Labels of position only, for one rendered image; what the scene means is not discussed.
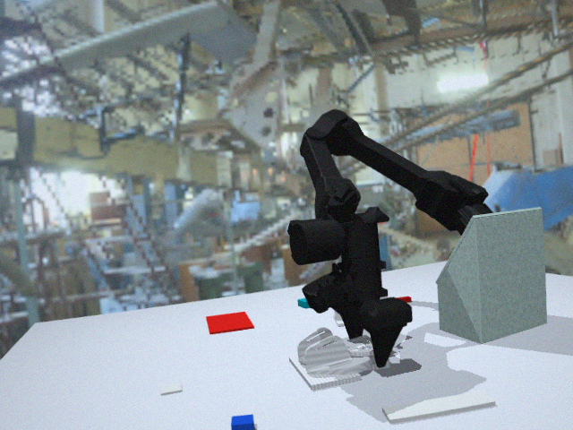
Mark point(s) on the teal rectangular block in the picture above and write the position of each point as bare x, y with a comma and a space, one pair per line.
303, 303

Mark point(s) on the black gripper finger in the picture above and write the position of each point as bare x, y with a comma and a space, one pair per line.
383, 341
351, 318

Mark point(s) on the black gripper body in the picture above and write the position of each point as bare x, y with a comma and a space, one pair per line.
374, 312

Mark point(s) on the small blue block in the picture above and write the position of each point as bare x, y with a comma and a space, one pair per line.
242, 422

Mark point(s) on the red rectangular plate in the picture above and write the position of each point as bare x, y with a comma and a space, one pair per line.
222, 323

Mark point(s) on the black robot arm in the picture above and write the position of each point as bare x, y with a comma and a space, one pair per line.
337, 230

